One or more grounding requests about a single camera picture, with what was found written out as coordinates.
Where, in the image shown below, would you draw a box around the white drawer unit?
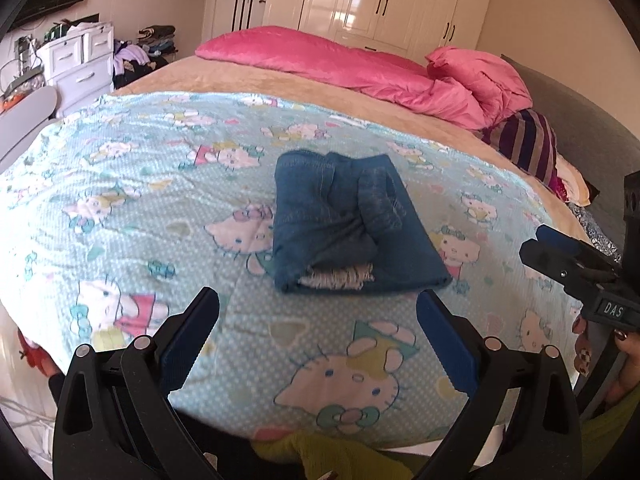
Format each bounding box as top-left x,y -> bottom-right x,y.
37,21 -> 117,118

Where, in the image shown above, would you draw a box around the pile of clothes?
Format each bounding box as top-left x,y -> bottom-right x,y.
112,25 -> 178,88

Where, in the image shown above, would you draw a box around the red object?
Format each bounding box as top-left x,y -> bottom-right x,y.
17,330 -> 66,391

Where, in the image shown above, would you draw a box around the light blue cartoon printed blanket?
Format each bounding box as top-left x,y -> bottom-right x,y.
0,91 -> 593,448

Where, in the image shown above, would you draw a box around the person's yellow-green shirt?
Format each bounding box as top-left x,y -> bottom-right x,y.
250,430 -> 436,480

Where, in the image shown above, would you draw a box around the pink satin duvet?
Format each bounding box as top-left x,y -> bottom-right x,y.
350,46 -> 533,131

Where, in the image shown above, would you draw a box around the white floor cables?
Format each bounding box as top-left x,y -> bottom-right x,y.
0,392 -> 57,433

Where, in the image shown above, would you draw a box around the beige bed cover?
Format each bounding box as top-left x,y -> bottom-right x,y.
112,55 -> 591,241

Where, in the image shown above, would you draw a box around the blue white patterned cloth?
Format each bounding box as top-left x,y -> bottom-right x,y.
572,205 -> 623,261

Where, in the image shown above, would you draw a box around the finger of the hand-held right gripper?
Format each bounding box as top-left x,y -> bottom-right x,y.
519,240 -> 618,301
536,225 -> 621,276

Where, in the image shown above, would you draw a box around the peach pillow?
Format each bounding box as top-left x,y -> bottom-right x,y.
550,152 -> 593,206

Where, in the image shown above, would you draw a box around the glossy cream wardrobe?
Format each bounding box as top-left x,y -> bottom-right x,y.
262,0 -> 498,58

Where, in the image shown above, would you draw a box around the person's right forearm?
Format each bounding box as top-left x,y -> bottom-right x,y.
581,397 -> 640,480

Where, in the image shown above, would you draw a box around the purple striped pillow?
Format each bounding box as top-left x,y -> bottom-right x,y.
480,109 -> 558,183

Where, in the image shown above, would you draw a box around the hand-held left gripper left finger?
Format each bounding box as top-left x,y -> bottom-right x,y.
54,286 -> 236,480

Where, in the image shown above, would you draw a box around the pink velvet blanket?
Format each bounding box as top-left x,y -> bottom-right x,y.
195,25 -> 433,93

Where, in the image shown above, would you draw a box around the blue denim pants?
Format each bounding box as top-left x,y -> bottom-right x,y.
272,150 -> 453,295

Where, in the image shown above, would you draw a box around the grey upholstered headboard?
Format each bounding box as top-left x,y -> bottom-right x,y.
500,54 -> 640,261

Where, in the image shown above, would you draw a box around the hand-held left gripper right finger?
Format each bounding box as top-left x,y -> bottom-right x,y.
415,289 -> 583,480

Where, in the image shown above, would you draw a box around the person's right hand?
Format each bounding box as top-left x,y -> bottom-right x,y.
573,316 -> 640,406

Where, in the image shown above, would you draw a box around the grey oval board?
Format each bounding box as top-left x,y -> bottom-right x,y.
0,85 -> 58,173

